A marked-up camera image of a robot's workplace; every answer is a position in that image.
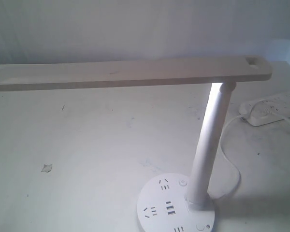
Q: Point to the white desk lamp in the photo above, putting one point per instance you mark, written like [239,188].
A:
[167,202]

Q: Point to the white power strip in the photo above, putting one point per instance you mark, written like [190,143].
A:
[281,103]

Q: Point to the white plug in strip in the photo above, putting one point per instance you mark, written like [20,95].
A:
[263,110]

